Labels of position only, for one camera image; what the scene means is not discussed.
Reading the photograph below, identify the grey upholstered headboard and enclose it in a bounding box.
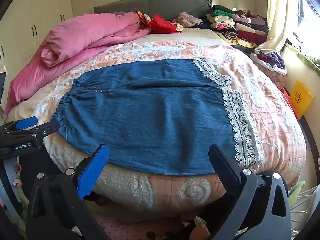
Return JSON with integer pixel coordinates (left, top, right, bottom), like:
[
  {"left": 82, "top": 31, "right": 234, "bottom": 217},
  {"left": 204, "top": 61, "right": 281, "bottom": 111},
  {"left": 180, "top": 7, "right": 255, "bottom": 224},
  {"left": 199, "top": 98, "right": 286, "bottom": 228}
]
[{"left": 94, "top": 0, "right": 213, "bottom": 22}]

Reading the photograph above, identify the pink dotted mat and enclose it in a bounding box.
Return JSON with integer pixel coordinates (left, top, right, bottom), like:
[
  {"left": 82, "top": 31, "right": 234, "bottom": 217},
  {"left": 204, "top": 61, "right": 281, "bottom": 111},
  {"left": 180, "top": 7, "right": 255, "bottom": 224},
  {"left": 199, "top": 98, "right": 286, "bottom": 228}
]
[{"left": 95, "top": 215, "right": 200, "bottom": 240}]

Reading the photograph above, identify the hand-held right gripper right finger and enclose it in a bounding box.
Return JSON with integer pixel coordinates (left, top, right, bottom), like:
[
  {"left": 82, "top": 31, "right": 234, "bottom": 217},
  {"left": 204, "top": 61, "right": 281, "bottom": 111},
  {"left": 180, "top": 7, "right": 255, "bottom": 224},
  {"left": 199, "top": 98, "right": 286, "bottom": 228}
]
[{"left": 208, "top": 144, "right": 292, "bottom": 240}]

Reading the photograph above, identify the cream wardrobe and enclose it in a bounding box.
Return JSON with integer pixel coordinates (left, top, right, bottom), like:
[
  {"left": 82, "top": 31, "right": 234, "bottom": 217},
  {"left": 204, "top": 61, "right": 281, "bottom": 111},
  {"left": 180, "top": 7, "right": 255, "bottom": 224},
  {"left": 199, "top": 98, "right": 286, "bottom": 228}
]
[{"left": 0, "top": 0, "right": 74, "bottom": 70}]

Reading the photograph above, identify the pink duvet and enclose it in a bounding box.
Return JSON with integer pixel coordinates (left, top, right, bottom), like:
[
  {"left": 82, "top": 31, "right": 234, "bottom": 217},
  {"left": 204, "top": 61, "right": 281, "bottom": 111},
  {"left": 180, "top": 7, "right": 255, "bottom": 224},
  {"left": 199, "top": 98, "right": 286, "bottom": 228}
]
[{"left": 4, "top": 12, "right": 153, "bottom": 117}]

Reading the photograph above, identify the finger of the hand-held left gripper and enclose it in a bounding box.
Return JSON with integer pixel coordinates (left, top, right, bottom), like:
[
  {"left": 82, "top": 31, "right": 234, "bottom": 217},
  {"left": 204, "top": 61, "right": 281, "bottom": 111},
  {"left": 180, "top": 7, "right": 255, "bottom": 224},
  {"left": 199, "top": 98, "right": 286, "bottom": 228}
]
[
  {"left": 31, "top": 120, "right": 60, "bottom": 141},
  {"left": 4, "top": 116, "right": 38, "bottom": 132}
]

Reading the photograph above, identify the green cloth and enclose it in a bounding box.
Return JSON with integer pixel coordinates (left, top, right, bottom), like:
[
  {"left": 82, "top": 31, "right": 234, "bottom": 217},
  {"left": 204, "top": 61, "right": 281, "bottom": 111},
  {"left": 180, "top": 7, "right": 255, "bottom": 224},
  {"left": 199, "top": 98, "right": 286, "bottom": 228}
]
[{"left": 285, "top": 42, "right": 320, "bottom": 75}]

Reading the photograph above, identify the brown slipper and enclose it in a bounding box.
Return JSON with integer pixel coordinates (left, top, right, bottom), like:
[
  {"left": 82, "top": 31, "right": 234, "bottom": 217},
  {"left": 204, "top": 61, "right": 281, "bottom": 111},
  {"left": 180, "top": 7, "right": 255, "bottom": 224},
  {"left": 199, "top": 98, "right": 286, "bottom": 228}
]
[{"left": 190, "top": 216, "right": 208, "bottom": 240}]

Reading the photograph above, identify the purple cloth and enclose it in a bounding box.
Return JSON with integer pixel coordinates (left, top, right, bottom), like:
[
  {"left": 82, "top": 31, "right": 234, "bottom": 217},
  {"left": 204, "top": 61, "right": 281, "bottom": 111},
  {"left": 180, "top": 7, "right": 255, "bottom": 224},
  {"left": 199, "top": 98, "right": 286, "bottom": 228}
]
[{"left": 257, "top": 52, "right": 285, "bottom": 69}]

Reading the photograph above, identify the mauve fluffy garment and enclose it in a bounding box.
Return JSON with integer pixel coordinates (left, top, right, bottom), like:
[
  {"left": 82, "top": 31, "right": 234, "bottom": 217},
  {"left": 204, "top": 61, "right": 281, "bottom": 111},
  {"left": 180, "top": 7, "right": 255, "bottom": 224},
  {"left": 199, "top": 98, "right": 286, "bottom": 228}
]
[{"left": 171, "top": 12, "right": 203, "bottom": 28}]

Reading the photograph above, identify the cream curtain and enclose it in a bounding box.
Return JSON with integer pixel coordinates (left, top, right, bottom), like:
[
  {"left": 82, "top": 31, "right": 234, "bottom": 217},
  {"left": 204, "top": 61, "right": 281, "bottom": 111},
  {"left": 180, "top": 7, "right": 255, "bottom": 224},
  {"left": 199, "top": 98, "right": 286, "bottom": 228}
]
[{"left": 255, "top": 0, "right": 297, "bottom": 54}]

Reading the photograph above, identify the peach tufted bedspread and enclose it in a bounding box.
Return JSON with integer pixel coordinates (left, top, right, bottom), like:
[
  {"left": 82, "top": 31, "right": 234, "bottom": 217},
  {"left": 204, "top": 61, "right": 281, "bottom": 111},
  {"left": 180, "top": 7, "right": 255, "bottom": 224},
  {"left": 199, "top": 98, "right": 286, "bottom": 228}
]
[{"left": 6, "top": 27, "right": 307, "bottom": 220}]

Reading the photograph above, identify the blue denim pants lace trim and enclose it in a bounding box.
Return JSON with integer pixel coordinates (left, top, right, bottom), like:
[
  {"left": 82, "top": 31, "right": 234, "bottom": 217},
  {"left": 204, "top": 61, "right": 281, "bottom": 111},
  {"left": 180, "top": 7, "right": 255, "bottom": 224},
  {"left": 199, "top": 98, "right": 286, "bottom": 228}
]
[{"left": 50, "top": 58, "right": 264, "bottom": 178}]

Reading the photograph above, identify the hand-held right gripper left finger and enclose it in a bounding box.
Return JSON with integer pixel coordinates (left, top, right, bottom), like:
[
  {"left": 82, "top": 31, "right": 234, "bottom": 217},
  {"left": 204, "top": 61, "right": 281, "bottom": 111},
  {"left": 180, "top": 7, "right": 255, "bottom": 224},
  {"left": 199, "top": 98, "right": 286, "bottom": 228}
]
[{"left": 26, "top": 144, "right": 112, "bottom": 240}]

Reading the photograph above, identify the red patterned garment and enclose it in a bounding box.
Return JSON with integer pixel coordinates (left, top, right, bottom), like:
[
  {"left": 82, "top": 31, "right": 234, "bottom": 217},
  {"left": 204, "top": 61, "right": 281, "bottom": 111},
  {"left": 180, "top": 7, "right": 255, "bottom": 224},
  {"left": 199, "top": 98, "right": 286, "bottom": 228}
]
[{"left": 135, "top": 9, "right": 184, "bottom": 33}]

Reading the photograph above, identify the floral fabric bin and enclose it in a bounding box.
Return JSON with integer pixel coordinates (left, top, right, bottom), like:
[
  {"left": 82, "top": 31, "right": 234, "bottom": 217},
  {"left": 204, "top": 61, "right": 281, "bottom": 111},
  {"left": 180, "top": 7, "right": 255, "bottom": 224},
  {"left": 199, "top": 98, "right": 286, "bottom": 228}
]
[{"left": 250, "top": 54, "right": 288, "bottom": 90}]

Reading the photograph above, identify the white wire rack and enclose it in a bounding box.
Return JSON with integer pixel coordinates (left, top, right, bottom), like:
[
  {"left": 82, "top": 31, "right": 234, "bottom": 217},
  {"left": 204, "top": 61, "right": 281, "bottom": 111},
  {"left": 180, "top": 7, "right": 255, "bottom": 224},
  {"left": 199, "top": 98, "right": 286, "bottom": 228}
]
[{"left": 290, "top": 185, "right": 320, "bottom": 233}]

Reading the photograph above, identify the pile of folded clothes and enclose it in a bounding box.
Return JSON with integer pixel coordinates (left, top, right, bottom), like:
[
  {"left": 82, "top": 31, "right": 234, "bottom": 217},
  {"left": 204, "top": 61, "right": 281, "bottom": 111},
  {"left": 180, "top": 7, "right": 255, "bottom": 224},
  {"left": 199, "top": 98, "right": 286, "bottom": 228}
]
[{"left": 195, "top": 4, "right": 269, "bottom": 48}]

